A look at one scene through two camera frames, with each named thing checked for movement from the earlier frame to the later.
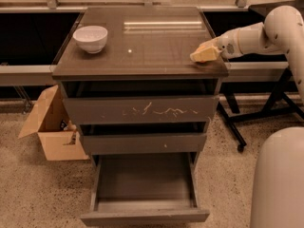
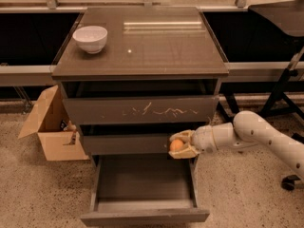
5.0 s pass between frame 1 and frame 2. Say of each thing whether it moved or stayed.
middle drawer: stayed
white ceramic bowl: stayed
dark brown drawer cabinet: stayed
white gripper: moved
